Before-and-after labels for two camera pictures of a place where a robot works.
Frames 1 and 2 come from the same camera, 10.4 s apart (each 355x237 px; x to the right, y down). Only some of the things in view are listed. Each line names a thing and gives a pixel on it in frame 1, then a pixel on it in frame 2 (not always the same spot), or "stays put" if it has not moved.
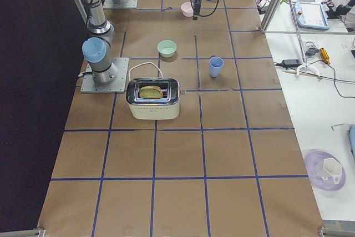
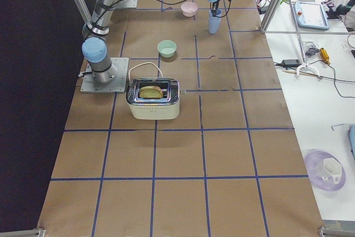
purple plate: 314,164 stays put
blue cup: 216,64 → 214,21
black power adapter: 291,62 stays put
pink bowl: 187,9 stays put
